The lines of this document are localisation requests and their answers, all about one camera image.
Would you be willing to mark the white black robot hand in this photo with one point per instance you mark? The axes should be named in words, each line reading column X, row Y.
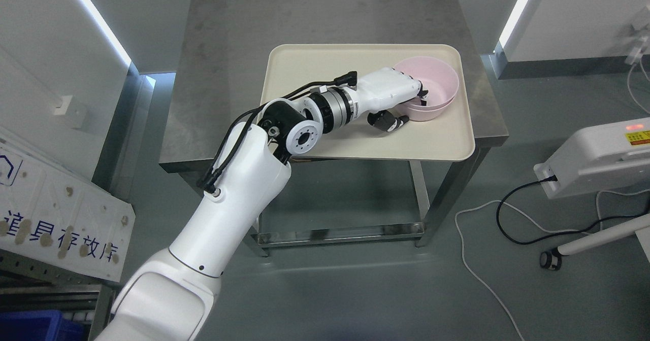
column 377, row 92

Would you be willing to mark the pink bowl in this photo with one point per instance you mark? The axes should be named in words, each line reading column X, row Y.
column 431, row 111
column 436, row 76

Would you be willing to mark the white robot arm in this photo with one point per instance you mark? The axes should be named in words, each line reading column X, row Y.
column 172, row 294

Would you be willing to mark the metal shelf rack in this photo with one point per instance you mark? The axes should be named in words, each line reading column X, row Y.
column 31, row 285

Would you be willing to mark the cream plastic tray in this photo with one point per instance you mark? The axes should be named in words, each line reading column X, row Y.
column 448, row 137

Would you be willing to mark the stainless steel table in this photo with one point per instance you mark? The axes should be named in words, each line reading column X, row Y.
column 227, row 45

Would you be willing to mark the white stand leg with caster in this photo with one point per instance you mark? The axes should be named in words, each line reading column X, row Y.
column 638, row 227

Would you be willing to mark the white equipment box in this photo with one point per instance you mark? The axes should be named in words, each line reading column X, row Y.
column 606, row 156

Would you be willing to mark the white signboard with blue text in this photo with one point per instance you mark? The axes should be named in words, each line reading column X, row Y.
column 52, row 216

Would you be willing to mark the blue storage bin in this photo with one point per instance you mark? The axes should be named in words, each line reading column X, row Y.
column 39, row 325

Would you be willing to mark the white wall plug adapter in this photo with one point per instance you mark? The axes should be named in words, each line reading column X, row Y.
column 639, row 44

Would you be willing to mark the white wall socket box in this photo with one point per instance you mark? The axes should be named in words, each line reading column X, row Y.
column 70, row 112

